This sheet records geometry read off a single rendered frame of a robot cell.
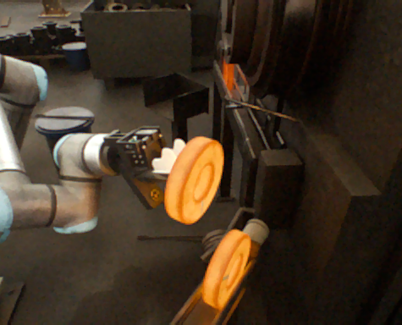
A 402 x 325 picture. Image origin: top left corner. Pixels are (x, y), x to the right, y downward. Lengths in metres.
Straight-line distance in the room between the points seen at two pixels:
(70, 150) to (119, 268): 0.97
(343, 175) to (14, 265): 1.53
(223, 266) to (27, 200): 0.39
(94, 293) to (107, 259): 0.18
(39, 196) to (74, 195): 0.07
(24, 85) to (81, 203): 0.54
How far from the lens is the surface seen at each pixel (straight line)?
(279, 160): 0.83
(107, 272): 1.61
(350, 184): 0.68
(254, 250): 0.73
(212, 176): 0.59
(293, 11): 0.73
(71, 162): 0.73
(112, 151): 0.66
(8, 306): 1.64
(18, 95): 1.17
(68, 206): 0.72
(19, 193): 0.69
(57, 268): 1.70
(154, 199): 0.65
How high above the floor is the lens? 1.25
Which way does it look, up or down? 35 degrees down
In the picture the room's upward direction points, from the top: straight up
